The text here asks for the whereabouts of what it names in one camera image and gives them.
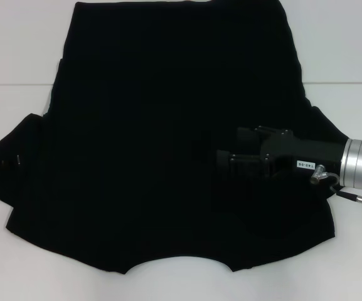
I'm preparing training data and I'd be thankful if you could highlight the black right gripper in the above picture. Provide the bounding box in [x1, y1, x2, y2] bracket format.
[216, 125, 349, 180]

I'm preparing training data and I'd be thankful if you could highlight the black shirt with FREE print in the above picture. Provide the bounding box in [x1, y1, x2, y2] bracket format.
[0, 0, 354, 276]

